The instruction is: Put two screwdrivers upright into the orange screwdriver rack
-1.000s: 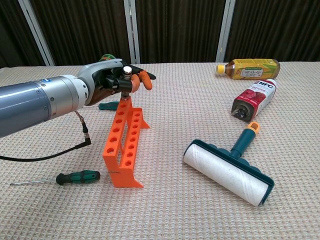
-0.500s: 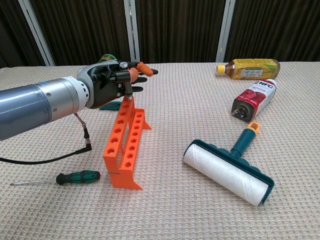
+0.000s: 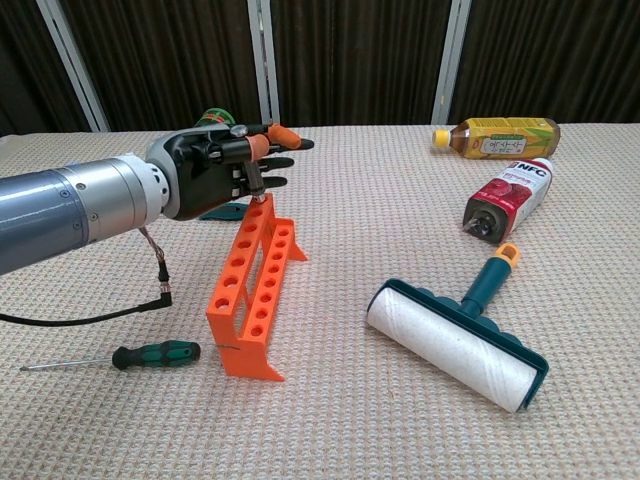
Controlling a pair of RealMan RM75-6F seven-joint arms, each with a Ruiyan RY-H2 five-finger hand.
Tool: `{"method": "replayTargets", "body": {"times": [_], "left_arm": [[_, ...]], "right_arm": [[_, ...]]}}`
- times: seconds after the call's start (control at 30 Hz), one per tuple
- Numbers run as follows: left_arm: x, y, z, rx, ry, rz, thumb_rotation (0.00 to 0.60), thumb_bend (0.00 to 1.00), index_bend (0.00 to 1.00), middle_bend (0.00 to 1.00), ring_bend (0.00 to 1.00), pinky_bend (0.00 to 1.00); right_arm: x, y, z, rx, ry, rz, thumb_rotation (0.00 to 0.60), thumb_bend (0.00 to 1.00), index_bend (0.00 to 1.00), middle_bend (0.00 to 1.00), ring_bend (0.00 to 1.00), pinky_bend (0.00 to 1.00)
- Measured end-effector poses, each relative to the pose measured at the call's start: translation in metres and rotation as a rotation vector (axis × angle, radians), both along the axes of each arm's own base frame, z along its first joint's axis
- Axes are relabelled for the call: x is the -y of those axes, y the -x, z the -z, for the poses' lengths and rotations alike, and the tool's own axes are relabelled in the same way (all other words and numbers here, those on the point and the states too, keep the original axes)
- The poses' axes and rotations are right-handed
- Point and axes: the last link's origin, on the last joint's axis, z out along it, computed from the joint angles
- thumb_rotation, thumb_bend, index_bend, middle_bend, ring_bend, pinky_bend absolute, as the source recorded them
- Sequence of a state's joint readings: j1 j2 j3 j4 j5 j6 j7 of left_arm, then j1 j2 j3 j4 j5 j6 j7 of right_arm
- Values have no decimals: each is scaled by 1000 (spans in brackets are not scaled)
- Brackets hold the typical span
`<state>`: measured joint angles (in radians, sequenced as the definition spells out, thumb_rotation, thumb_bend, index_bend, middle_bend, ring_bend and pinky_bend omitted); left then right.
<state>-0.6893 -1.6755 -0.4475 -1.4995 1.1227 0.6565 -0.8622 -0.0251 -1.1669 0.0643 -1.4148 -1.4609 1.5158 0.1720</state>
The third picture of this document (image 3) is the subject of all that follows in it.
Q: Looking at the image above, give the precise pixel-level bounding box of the small teal handle screwdriver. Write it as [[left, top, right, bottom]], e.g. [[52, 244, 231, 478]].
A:
[[198, 202, 249, 222]]

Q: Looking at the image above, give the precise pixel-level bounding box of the beige woven tablecloth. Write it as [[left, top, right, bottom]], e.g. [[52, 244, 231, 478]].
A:
[[0, 122, 640, 480]]

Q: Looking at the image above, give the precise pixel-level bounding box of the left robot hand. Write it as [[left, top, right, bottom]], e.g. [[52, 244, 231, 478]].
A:
[[145, 122, 316, 222]]

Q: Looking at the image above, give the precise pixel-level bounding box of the teal lint roller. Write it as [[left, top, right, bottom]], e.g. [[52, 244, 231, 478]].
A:
[[365, 242, 551, 414]]

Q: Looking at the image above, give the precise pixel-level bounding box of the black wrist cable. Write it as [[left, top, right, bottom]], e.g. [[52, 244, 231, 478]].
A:
[[0, 227, 174, 326]]

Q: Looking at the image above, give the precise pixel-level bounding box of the red NFC juice bottle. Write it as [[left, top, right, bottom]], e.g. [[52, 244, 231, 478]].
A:
[[462, 157, 557, 245]]

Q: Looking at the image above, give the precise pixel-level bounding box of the orange tool holder rack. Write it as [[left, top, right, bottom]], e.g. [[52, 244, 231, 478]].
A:
[[205, 194, 310, 383]]

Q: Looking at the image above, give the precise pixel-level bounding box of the black metal precision screwdriver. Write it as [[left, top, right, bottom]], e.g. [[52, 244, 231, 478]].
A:
[[228, 123, 270, 204]]

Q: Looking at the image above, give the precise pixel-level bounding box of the green black handle screwdriver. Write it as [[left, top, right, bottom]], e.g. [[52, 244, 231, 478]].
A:
[[19, 339, 202, 372]]

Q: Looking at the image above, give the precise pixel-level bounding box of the green Pringles chips can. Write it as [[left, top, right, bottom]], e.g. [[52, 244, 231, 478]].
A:
[[193, 107, 236, 129]]

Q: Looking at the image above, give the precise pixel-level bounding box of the yellow tea bottle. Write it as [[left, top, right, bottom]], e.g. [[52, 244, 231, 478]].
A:
[[431, 116, 562, 161]]

